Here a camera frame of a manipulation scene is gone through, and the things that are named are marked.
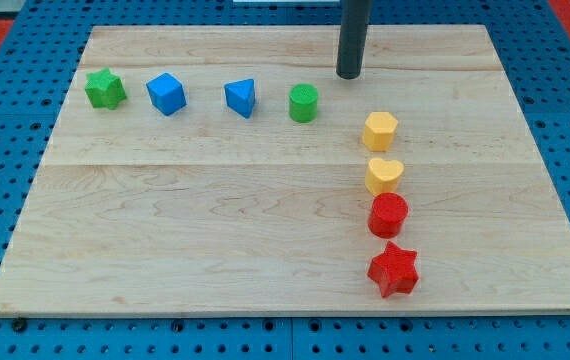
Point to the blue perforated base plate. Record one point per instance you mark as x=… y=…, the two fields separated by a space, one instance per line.
x=37 y=62

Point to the blue cube block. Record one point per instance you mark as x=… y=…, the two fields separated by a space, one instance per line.
x=166 y=94

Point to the yellow hexagon block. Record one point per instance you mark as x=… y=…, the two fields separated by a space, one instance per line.
x=379 y=131

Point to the green cylinder block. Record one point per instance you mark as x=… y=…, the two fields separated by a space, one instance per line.
x=303 y=102

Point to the blue triangle block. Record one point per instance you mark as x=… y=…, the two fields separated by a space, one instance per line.
x=240 y=96

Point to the red cylinder block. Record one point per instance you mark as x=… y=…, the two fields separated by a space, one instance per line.
x=387 y=215

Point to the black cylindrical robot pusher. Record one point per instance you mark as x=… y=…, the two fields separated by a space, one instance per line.
x=352 y=37

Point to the red star block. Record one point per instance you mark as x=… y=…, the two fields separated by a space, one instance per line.
x=394 y=270

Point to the light wooden board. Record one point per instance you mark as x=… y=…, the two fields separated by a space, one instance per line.
x=205 y=213

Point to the green star block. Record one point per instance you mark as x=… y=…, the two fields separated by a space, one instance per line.
x=104 y=89

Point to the yellow heart block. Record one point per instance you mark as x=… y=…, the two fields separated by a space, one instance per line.
x=383 y=176

